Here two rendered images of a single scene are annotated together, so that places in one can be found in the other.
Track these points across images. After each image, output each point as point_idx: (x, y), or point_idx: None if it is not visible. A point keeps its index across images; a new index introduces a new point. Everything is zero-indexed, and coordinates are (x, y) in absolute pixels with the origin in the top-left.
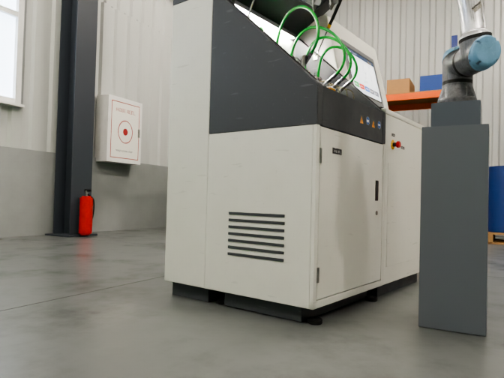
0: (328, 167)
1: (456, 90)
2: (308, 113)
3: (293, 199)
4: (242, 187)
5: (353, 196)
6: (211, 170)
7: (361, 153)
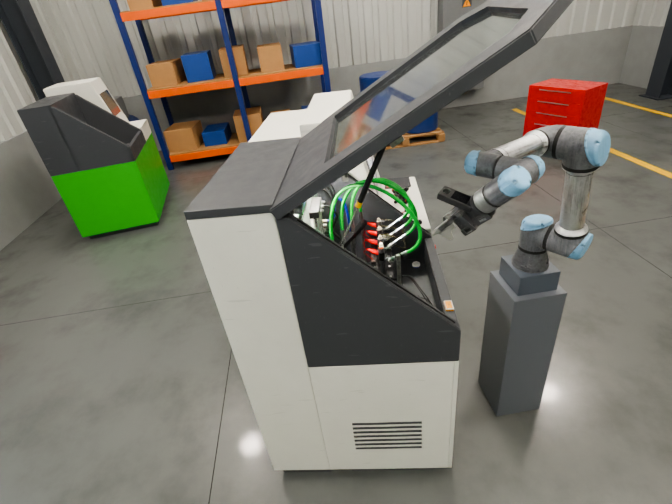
0: None
1: (539, 262)
2: (448, 353)
3: (431, 412)
4: (367, 406)
5: None
6: (320, 396)
7: None
